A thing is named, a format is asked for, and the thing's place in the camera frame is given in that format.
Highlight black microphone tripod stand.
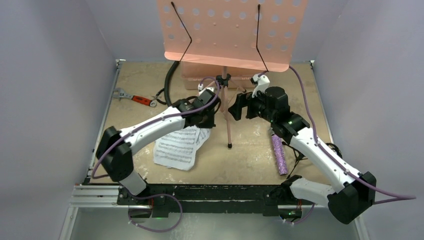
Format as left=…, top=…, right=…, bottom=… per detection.
left=282, top=141, right=343, bottom=179

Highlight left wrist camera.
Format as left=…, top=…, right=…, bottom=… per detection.
left=197, top=84, right=216, bottom=96

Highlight pink plastic storage box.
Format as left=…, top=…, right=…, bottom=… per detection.
left=179, top=61, right=263, bottom=90

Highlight black handled pliers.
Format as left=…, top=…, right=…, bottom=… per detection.
left=152, top=88, right=167, bottom=105

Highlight aluminium table frame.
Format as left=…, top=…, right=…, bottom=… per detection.
left=58, top=58, right=370, bottom=240

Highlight sheet music page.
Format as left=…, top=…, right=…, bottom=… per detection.
left=153, top=126, right=211, bottom=171

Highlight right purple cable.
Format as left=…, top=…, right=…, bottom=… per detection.
left=288, top=65, right=417, bottom=206

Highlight purple glitter microphone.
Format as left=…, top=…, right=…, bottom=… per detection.
left=271, top=132, right=289, bottom=176

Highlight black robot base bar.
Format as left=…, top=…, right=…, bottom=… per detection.
left=117, top=183, right=311, bottom=218

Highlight pink folding music stand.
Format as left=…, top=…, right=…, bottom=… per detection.
left=156, top=0, right=309, bottom=149

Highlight red handled adjustable wrench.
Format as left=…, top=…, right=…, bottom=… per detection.
left=112, top=87, right=157, bottom=108

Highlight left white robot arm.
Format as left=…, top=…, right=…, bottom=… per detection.
left=93, top=89, right=221, bottom=205

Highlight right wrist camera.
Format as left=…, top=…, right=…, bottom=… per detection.
left=250, top=73, right=270, bottom=98

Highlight black curved hose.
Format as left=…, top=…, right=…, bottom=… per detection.
left=163, top=61, right=181, bottom=107

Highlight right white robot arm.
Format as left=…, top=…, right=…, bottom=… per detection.
left=228, top=86, right=377, bottom=225

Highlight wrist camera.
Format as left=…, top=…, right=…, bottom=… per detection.
left=197, top=84, right=216, bottom=96
left=250, top=73, right=270, bottom=98

